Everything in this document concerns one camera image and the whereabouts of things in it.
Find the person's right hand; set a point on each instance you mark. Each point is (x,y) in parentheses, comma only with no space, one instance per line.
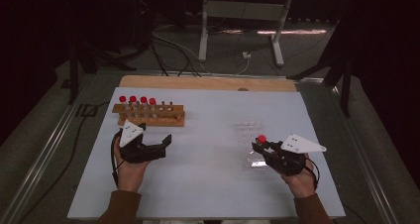
(298,184)

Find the aluminium floor rail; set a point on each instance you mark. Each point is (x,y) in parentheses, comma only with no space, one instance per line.
(49,144)
(360,151)

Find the white table sheet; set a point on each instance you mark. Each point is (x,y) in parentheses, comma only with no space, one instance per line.
(204,184)

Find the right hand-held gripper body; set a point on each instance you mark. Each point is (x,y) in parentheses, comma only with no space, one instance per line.
(302,144)

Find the white plug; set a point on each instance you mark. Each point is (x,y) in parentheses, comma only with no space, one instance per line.
(246,55)

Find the black stand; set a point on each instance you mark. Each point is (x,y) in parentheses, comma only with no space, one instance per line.
(73,78)
(345,91)

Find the clear plastic test tube rack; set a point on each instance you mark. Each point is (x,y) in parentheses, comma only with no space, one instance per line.
(246,131)

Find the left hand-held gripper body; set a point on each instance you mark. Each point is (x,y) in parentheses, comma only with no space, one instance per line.
(130,133)

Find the wooden test tube rack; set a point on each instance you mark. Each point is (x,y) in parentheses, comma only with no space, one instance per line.
(161,115)

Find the grey metal stand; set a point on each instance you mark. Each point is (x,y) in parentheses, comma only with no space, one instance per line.
(244,11)

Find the person's left hand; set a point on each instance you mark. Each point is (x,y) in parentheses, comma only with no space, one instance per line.
(130,177)

